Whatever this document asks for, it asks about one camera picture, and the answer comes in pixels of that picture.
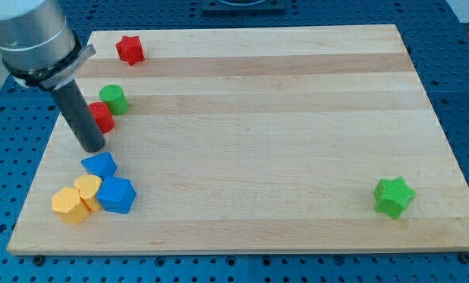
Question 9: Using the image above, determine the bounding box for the green cylinder block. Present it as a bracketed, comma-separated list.
[99, 84, 129, 116]

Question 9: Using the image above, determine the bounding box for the blue cube block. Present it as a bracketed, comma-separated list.
[96, 177, 136, 214]

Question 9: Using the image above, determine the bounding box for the yellow heart block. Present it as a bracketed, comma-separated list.
[74, 175, 102, 211]

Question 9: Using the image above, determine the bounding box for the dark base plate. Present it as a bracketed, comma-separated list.
[200, 0, 286, 13]

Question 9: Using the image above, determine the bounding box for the blue triangle block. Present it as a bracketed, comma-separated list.
[81, 153, 117, 179]

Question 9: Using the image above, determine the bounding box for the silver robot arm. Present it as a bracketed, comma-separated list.
[0, 0, 105, 153]

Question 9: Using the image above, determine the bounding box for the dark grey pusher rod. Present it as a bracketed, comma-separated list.
[52, 80, 105, 153]

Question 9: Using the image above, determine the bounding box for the green star block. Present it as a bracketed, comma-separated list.
[373, 177, 417, 219]

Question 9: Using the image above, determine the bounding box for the red star block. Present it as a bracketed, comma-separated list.
[116, 35, 145, 66]

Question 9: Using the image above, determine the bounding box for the red cylinder block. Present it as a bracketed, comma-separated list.
[88, 101, 115, 134]

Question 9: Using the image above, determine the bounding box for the wooden board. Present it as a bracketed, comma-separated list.
[8, 24, 469, 255]

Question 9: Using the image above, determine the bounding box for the yellow hexagon block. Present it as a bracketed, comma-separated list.
[51, 187, 90, 224]

